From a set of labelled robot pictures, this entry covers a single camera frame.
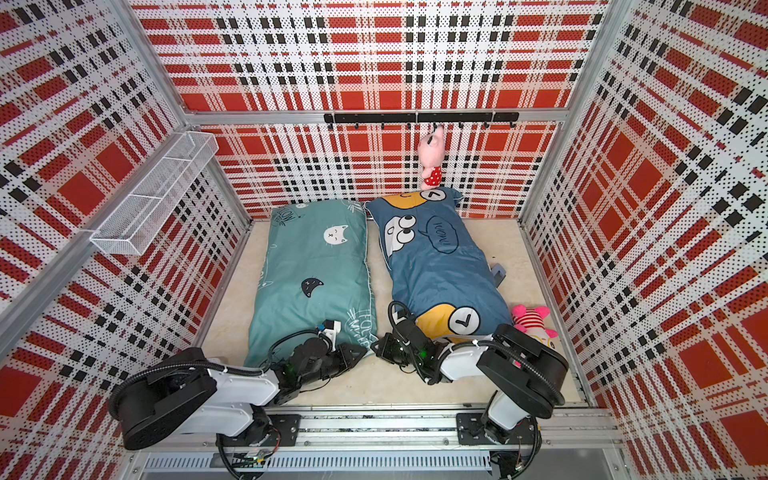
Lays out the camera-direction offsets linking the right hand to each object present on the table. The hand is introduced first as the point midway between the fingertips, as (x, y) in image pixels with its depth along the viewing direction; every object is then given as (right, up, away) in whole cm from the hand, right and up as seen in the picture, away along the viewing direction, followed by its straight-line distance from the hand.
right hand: (374, 346), depth 84 cm
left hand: (-1, -1, -1) cm, 2 cm away
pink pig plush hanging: (+17, +59, +6) cm, 61 cm away
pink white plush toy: (+46, +7, +2) cm, 47 cm away
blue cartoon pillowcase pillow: (+18, +23, +6) cm, 30 cm away
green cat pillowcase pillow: (-21, +21, +13) cm, 33 cm away
